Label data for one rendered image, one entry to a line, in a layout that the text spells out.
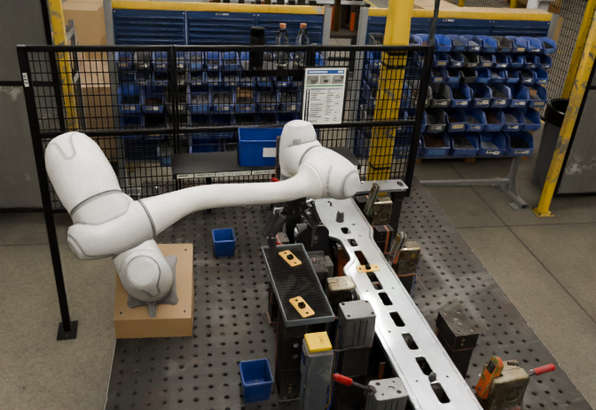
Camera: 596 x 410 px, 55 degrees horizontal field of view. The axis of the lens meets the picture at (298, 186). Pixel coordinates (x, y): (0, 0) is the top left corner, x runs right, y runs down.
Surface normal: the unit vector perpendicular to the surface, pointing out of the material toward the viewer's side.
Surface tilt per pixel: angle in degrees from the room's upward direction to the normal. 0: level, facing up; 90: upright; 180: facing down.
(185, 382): 0
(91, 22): 90
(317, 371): 90
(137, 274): 52
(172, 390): 0
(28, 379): 0
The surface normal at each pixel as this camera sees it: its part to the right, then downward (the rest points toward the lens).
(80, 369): 0.06, -0.89
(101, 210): 0.36, -0.23
